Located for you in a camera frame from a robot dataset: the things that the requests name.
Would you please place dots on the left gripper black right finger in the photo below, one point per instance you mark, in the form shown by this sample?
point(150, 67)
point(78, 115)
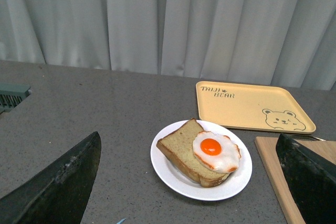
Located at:
point(310, 178)

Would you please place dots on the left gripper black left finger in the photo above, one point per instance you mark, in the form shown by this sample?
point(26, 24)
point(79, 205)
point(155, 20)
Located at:
point(60, 192)

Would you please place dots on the fried egg toy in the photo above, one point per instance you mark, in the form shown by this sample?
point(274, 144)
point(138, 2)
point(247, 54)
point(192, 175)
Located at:
point(216, 152)

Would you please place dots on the white round plate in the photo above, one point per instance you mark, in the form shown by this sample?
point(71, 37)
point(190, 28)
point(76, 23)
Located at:
point(183, 185)

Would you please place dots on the bread slice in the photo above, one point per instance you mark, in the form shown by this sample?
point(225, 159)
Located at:
point(177, 147)

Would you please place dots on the wooden cutting board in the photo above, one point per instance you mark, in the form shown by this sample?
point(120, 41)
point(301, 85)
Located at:
point(267, 150)

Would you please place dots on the yellow bear tray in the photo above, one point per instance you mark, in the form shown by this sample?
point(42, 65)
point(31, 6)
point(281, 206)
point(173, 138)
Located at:
point(251, 107)

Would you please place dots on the green grey rack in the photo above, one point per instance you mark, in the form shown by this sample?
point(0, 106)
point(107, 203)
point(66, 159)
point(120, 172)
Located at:
point(12, 95)

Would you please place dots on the grey curtain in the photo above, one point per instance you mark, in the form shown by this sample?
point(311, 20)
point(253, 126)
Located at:
point(278, 42)

